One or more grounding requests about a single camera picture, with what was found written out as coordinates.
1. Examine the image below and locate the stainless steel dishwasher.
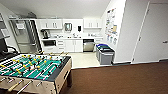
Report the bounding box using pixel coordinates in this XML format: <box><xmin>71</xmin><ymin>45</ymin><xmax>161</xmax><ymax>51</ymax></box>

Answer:
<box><xmin>82</xmin><ymin>38</ymin><xmax>95</xmax><ymax>53</ymax></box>

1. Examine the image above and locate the white two-door base cabinet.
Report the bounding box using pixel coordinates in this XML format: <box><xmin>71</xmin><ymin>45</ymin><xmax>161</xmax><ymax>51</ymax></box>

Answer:
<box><xmin>64</xmin><ymin>39</ymin><xmax>84</xmax><ymax>53</ymax></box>

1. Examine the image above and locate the green-lidded waste bin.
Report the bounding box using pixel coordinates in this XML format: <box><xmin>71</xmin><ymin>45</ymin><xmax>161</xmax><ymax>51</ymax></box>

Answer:
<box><xmin>96</xmin><ymin>46</ymin><xmax>113</xmax><ymax>63</ymax></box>

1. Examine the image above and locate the grey trash bin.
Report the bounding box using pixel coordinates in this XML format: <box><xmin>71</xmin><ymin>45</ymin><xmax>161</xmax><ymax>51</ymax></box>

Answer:
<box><xmin>98</xmin><ymin>49</ymin><xmax>116</xmax><ymax>66</ymax></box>

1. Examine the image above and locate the black built-in microwave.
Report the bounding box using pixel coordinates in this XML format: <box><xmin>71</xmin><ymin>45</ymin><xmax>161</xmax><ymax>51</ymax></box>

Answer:
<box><xmin>42</xmin><ymin>39</ymin><xmax>57</xmax><ymax>47</ymax></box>

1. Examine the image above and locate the black coffee maker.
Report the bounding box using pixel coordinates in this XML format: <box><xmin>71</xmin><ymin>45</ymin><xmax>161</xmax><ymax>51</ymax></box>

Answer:
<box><xmin>40</xmin><ymin>29</ymin><xmax>50</xmax><ymax>40</ymax></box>

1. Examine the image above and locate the green foosball table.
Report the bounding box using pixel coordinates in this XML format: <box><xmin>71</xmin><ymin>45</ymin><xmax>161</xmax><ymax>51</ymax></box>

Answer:
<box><xmin>0</xmin><ymin>52</ymin><xmax>73</xmax><ymax>94</ymax></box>

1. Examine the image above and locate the stainless steel refrigerator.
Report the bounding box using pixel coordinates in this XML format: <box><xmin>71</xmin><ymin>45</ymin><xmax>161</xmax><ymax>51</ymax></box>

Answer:
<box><xmin>8</xmin><ymin>18</ymin><xmax>42</xmax><ymax>54</ymax></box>

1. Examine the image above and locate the white door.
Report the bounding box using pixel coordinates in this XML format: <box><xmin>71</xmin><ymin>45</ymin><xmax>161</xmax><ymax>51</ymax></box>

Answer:
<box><xmin>131</xmin><ymin>2</ymin><xmax>168</xmax><ymax>64</ymax></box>

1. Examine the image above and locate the black wall soap dispenser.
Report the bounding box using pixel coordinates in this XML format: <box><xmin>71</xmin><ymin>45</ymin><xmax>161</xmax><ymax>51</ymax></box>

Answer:
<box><xmin>77</xmin><ymin>25</ymin><xmax>82</xmax><ymax>33</ymax></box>

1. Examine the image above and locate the white three-door wall cabinet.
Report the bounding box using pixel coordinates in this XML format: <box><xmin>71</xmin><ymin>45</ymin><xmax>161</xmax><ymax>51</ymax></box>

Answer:
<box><xmin>39</xmin><ymin>18</ymin><xmax>64</xmax><ymax>30</ymax></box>
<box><xmin>83</xmin><ymin>17</ymin><xmax>103</xmax><ymax>29</ymax></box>

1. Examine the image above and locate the wall bulletin board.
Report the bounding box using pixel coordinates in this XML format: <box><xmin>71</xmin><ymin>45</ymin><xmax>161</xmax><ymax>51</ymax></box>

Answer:
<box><xmin>105</xmin><ymin>7</ymin><xmax>118</xmax><ymax>46</ymax></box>

